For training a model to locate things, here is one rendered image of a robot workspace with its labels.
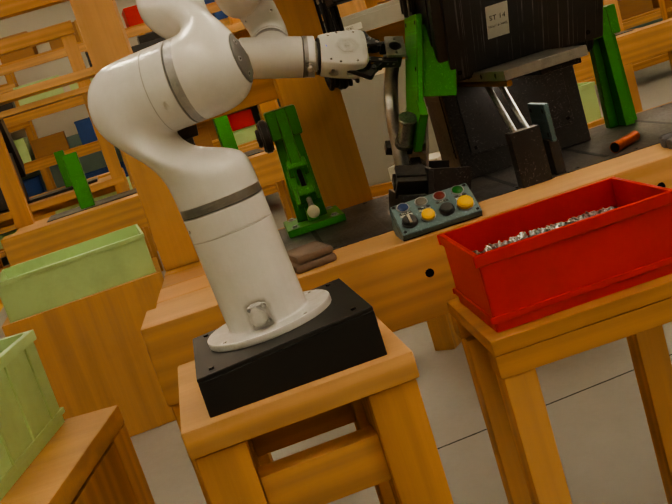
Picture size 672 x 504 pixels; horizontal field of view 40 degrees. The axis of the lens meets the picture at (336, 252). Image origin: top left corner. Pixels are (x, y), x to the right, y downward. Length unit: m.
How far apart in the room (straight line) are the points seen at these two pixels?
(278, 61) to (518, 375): 0.86
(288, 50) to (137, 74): 0.67
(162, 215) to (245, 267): 0.94
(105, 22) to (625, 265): 1.30
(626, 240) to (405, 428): 0.43
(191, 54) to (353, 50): 0.72
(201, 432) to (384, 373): 0.25
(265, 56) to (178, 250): 0.56
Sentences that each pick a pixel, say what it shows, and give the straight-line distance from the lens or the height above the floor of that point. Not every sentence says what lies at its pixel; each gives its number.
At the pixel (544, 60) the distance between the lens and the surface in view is 1.73.
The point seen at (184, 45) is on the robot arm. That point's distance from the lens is 1.26.
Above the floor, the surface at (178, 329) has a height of 0.88.
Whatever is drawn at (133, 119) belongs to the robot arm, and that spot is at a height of 1.24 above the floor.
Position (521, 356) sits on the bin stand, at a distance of 1.35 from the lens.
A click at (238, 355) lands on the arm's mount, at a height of 0.91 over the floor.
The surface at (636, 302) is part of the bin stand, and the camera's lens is 1.39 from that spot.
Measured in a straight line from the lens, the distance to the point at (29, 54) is 8.83.
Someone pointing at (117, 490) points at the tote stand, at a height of 0.69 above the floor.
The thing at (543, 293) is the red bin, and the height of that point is 0.83.
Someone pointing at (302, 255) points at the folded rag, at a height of 0.93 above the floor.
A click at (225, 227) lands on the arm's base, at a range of 1.26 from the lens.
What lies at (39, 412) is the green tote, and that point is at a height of 0.84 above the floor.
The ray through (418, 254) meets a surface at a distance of 1.63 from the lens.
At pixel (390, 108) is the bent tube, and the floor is 1.10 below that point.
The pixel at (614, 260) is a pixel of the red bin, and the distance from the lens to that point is 1.40.
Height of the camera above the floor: 1.25
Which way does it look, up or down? 12 degrees down
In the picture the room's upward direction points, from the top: 17 degrees counter-clockwise
